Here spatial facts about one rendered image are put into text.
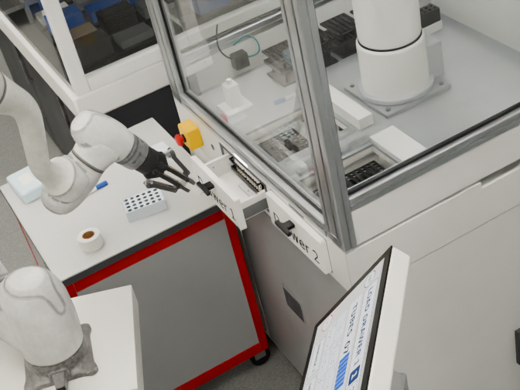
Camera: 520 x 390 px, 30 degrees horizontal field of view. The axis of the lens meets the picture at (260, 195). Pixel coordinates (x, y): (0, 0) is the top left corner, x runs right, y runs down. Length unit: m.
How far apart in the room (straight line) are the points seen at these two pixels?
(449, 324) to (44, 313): 1.13
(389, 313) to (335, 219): 0.52
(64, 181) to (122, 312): 0.37
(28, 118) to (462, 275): 1.22
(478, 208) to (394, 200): 0.29
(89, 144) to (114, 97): 0.96
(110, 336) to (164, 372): 0.75
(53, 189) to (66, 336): 0.39
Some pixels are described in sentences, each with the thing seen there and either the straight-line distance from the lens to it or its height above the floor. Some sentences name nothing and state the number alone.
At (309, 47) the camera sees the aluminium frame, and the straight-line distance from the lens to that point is 2.06.
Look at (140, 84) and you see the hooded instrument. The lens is 3.48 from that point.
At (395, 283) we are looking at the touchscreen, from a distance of 1.92.
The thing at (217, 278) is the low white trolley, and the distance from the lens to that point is 3.11.
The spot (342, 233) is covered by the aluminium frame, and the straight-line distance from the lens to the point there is 2.34.
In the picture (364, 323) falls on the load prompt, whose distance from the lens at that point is 1.89.
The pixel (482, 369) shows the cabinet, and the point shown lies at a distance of 2.99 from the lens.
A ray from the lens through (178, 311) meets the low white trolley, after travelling 3.11.
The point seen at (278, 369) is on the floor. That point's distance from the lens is 3.45.
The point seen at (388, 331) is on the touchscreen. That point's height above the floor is 1.18.
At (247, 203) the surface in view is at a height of 0.88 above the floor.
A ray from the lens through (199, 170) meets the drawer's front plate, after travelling 2.85.
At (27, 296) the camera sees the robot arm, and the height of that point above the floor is 1.10.
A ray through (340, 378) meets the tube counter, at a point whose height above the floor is 1.11.
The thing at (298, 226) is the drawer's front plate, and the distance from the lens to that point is 2.53.
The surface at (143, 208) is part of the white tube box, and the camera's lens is 2.96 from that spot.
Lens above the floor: 2.49
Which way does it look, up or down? 36 degrees down
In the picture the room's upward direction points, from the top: 14 degrees counter-clockwise
